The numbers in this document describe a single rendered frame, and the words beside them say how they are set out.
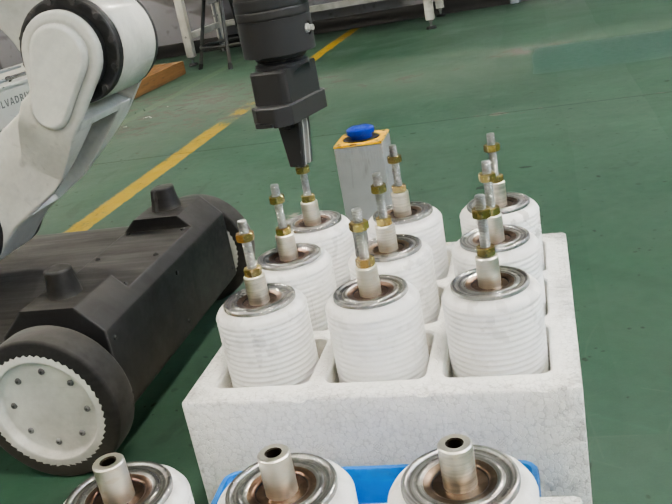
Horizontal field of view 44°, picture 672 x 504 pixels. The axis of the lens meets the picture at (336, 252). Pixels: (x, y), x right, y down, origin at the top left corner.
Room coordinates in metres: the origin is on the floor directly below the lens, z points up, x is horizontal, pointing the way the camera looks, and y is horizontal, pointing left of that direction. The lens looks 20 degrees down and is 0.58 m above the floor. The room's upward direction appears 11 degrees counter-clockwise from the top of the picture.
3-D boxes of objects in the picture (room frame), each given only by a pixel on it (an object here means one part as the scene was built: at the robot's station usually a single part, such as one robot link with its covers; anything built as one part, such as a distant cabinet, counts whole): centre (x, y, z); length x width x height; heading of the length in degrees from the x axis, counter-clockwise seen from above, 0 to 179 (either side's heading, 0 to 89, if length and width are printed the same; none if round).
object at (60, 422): (0.97, 0.39, 0.10); 0.20 x 0.05 x 0.20; 74
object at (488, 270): (0.74, -0.14, 0.26); 0.02 x 0.02 x 0.03
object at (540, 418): (0.88, -0.06, 0.09); 0.39 x 0.39 x 0.18; 74
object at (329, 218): (1.03, 0.02, 0.25); 0.08 x 0.08 x 0.01
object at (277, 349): (0.80, 0.09, 0.16); 0.10 x 0.10 x 0.18
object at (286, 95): (1.03, 0.02, 0.45); 0.13 x 0.10 x 0.12; 151
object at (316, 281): (0.92, 0.05, 0.16); 0.10 x 0.10 x 0.18
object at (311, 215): (1.03, 0.02, 0.26); 0.02 x 0.02 x 0.03
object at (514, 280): (0.74, -0.14, 0.25); 0.08 x 0.08 x 0.01
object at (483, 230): (0.74, -0.14, 0.30); 0.01 x 0.01 x 0.08
